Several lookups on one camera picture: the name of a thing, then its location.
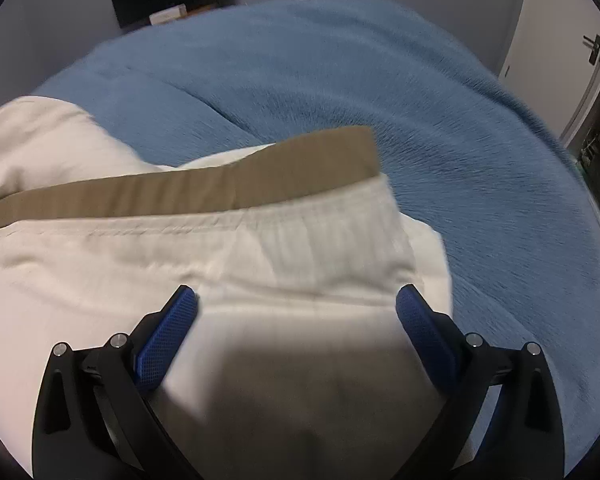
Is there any white door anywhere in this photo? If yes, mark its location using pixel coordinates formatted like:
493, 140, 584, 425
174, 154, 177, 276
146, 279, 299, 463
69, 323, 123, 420
497, 0, 600, 147

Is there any cluttered dark shelf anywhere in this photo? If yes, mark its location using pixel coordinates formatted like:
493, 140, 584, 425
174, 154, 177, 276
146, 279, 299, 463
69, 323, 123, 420
577, 125, 600, 188

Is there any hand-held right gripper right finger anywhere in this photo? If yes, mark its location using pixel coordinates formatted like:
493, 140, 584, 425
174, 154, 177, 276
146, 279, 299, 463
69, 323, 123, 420
395, 284, 566, 480

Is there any cream hooded puffer jacket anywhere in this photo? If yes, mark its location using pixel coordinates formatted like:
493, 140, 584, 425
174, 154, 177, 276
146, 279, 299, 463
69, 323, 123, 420
0, 95, 456, 480

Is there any blue fleece blanket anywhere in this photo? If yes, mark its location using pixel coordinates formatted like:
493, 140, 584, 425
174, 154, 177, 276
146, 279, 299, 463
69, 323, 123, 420
30, 0, 600, 468

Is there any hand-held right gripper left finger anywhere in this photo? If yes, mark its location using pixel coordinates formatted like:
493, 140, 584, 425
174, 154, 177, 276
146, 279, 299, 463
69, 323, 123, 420
31, 285, 203, 480

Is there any small white box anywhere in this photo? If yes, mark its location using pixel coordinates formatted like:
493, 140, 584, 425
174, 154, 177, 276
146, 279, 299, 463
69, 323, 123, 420
149, 4, 188, 26

